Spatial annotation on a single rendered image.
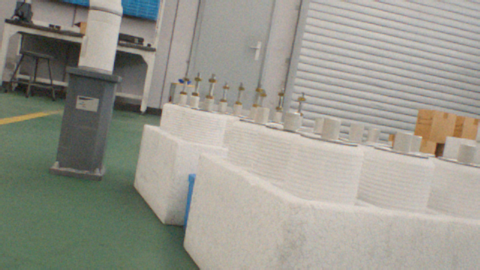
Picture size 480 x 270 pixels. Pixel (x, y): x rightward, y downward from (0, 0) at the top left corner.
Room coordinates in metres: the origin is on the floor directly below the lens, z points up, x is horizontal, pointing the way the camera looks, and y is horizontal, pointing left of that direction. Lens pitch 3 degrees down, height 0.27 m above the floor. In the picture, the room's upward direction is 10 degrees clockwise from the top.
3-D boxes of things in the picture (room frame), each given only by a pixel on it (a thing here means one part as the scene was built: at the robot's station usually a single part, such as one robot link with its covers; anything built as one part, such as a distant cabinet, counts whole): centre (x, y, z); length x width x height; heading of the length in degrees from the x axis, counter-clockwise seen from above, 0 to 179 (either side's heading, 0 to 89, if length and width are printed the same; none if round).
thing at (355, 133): (0.81, -0.18, 0.26); 0.02 x 0.02 x 0.03
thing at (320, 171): (0.66, -0.11, 0.16); 0.10 x 0.10 x 0.18
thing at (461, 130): (5.05, -2.19, 0.45); 0.30 x 0.24 x 0.30; 8
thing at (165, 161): (1.31, 0.03, 0.09); 0.39 x 0.39 x 0.18; 22
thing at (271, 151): (0.77, -0.07, 0.16); 0.10 x 0.10 x 0.18
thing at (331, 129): (0.66, -0.11, 0.26); 0.02 x 0.02 x 0.03
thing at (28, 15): (5.31, 2.53, 0.87); 0.41 x 0.17 x 0.25; 11
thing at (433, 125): (4.96, -1.84, 0.45); 0.30 x 0.24 x 0.30; 12
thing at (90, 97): (1.46, 0.46, 0.15); 0.15 x 0.15 x 0.30; 11
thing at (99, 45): (1.46, 0.46, 0.39); 0.09 x 0.09 x 0.17; 11
